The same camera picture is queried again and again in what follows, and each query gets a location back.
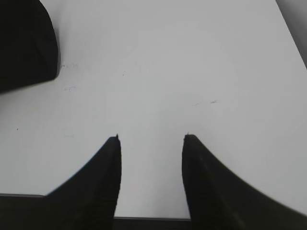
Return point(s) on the black canvas tote bag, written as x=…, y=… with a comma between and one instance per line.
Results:
x=29, y=52

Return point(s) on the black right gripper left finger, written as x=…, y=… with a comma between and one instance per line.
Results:
x=88, y=200

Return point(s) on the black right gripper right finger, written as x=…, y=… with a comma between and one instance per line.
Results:
x=219, y=200

